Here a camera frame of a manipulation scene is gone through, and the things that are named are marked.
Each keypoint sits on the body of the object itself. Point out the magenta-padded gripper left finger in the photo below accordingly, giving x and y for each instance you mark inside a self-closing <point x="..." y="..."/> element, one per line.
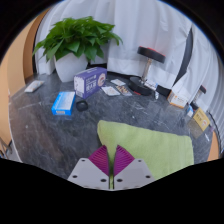
<point x="90" y="173"/>

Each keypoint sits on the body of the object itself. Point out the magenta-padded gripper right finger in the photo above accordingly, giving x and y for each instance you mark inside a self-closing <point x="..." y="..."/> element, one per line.
<point x="133" y="173"/>

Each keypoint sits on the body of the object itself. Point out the light green towel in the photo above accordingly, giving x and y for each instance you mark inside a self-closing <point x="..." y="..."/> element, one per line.
<point x="153" y="148"/>

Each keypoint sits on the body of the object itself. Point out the small black round object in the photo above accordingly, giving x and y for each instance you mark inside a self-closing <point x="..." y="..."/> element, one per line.
<point x="82" y="105"/>

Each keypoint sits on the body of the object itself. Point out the blue cardboard box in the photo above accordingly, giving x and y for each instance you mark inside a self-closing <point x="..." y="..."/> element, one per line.
<point x="63" y="103"/>

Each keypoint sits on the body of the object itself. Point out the small white tube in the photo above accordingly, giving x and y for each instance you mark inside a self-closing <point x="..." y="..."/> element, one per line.
<point x="156" y="95"/>

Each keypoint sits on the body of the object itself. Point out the brown printed flat packet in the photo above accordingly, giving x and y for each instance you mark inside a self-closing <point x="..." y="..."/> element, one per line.
<point x="124" y="90"/>

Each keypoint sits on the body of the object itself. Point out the small blue and white box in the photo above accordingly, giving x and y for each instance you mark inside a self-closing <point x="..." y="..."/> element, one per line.
<point x="190" y="111"/>

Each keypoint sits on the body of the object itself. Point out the white printed flat packet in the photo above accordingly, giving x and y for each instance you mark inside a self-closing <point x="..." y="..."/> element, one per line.
<point x="110" y="91"/>

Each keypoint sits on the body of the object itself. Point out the orange wooden furniture panel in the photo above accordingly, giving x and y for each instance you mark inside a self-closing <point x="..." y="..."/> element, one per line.
<point x="215" y="148"/>

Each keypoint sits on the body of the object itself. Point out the white box with orange print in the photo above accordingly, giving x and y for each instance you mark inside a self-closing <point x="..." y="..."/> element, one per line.
<point x="177" y="99"/>

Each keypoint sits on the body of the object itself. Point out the yellow cardboard box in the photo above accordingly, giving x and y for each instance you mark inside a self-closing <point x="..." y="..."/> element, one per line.
<point x="201" y="119"/>

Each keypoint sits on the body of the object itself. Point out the white booklet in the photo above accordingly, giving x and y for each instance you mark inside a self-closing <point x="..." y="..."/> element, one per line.
<point x="151" y="84"/>

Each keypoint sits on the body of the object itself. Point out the purple cardboard box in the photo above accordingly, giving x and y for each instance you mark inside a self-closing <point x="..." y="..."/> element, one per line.
<point x="88" y="81"/>

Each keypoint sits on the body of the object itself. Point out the small white card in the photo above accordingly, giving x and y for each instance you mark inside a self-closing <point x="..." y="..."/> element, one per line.
<point x="118" y="82"/>

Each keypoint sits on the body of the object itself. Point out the white curtain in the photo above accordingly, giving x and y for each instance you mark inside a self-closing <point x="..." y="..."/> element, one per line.
<point x="143" y="26"/>
<point x="206" y="66"/>

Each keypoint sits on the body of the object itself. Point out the green potted plant, white pot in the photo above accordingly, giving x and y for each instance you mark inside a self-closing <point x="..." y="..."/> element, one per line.
<point x="71" y="40"/>

